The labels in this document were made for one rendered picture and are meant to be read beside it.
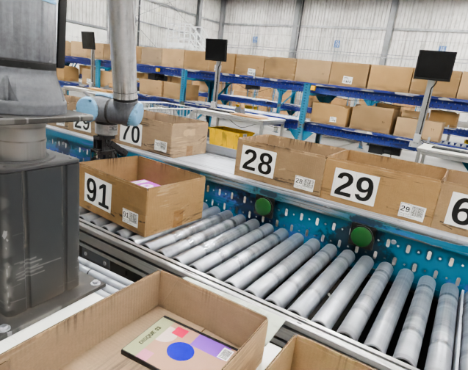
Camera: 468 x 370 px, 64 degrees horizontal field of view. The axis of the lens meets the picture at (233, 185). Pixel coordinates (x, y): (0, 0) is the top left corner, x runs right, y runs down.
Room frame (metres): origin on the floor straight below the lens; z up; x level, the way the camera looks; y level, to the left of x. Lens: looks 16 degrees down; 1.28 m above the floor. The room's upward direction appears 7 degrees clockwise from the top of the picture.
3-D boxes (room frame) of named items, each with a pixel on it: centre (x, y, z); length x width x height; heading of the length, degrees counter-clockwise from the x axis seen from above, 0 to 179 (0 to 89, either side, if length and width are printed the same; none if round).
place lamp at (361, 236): (1.22, -0.46, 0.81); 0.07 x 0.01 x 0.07; 59
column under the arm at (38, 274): (0.78, 0.46, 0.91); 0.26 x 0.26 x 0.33; 62
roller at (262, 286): (1.10, -0.20, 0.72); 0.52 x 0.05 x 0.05; 149
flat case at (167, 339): (0.62, 0.06, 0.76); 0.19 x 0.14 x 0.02; 64
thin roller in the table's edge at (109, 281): (0.88, 0.31, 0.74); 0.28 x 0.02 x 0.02; 62
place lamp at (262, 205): (1.43, -0.13, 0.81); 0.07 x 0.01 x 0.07; 59
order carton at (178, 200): (1.37, 0.35, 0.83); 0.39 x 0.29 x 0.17; 55
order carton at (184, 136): (2.00, 0.41, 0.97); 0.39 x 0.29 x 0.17; 59
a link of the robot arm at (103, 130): (1.55, 0.55, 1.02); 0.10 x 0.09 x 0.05; 59
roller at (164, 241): (1.30, 0.13, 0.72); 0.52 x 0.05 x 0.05; 149
